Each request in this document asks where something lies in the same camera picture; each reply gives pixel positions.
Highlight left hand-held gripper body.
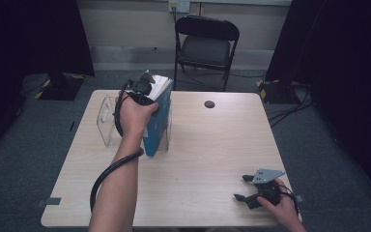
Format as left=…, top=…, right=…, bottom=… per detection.
left=127, top=70, right=157, bottom=106

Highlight right hand-held gripper black cable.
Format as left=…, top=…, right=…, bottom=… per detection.
left=278, top=184, right=301, bottom=215

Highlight person's right hand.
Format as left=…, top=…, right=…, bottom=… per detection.
left=256, top=178, right=301, bottom=227

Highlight black curtain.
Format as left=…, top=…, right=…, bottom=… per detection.
left=265, top=0, right=371, bottom=207
left=0, top=0, right=97, bottom=162

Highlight white wall outlet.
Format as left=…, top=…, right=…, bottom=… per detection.
left=168, top=0, right=191, bottom=15

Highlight clear acrylic book rack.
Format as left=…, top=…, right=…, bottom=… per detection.
left=96, top=94, right=174, bottom=153

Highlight black floor cables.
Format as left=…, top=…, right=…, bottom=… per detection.
left=266, top=81, right=315, bottom=129

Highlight black stand base striped tape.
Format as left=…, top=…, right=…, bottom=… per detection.
left=34, top=72, right=86, bottom=102
left=255, top=78, right=301, bottom=105

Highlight blue book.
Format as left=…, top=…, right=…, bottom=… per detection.
left=142, top=73, right=175, bottom=159

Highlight black folding chair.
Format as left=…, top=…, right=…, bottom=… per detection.
left=173, top=14, right=241, bottom=93

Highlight person's left hand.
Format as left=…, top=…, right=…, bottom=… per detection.
left=117, top=92, right=159, bottom=147

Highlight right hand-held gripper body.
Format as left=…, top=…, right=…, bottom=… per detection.
left=252, top=168, right=286, bottom=207

